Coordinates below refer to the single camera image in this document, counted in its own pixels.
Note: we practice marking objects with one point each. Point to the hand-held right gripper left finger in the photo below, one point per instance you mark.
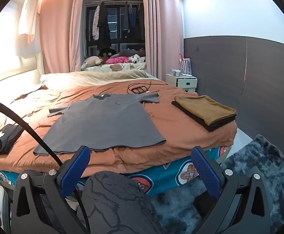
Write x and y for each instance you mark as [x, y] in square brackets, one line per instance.
[75, 170]

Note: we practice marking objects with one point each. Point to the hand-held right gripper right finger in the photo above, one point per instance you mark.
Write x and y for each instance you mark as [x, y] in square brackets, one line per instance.
[205, 173]

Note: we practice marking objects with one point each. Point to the grey t-shirt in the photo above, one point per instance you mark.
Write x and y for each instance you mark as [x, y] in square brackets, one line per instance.
[103, 126]

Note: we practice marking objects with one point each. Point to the folded black clothes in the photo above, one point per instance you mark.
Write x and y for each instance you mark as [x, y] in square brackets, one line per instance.
[212, 127]

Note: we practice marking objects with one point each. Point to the dark cloth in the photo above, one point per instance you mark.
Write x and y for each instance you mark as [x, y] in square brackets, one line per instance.
[10, 139]

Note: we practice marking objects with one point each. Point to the orange-brown fleece blanket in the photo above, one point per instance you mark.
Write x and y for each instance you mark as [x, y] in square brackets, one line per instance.
[181, 129]

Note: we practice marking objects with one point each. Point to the person's leg in grey pants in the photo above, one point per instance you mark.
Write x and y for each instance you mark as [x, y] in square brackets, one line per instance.
[117, 204]

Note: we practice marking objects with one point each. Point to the grey fluffy rug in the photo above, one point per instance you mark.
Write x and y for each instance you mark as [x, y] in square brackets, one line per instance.
[258, 160]

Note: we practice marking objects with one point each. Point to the folded brown shirt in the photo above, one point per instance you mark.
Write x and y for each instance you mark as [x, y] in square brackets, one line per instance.
[205, 108]

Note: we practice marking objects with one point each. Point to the cream padded panel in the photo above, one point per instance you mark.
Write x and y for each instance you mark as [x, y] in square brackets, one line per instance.
[13, 78]

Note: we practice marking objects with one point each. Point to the white nightstand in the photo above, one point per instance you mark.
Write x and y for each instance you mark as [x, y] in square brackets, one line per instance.
[181, 82]

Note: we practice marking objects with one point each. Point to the cream duvet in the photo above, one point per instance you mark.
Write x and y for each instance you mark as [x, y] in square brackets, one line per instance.
[95, 78]

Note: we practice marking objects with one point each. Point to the white tissue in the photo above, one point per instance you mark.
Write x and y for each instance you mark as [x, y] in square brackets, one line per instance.
[153, 92]

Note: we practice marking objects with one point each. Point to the white power strip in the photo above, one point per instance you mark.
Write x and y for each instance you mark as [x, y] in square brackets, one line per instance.
[188, 76]

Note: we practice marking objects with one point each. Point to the striped bag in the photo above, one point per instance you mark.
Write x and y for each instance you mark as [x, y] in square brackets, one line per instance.
[185, 65]

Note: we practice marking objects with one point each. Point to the beige plush toy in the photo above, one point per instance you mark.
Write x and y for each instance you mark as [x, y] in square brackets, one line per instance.
[90, 61]

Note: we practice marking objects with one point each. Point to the pink plush toy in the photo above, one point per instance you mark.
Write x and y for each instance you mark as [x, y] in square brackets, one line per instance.
[117, 60]

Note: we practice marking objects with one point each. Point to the dark brown plush bear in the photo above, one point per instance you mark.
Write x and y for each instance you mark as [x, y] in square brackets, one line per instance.
[106, 53]

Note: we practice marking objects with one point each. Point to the black and white plush toy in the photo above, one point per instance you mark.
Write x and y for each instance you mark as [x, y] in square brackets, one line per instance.
[137, 59]

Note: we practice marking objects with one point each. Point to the grey plush pillow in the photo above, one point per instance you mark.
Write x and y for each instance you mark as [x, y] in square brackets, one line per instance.
[129, 52]

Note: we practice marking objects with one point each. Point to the pink curtain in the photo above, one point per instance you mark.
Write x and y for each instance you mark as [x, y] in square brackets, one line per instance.
[56, 29]
[161, 29]

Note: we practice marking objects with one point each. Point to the white hanging garment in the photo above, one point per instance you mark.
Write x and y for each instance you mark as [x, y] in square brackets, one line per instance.
[28, 17]

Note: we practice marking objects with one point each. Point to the black hanging coat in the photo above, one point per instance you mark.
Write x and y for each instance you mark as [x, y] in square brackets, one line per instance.
[104, 26]

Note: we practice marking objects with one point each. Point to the floral hanging garment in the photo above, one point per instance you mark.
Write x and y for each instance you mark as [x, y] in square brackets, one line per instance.
[96, 24]

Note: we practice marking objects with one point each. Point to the dark window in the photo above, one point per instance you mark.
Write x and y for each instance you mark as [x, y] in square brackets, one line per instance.
[115, 17]

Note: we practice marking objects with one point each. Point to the dark hanging shirt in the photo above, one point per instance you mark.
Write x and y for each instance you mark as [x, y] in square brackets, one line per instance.
[126, 17]

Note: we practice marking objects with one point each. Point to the large black plastic frame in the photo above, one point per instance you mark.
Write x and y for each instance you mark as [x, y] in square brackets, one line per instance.
[134, 90]

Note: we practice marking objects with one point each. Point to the small black plastic frame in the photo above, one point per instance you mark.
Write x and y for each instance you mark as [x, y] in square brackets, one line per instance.
[147, 88]

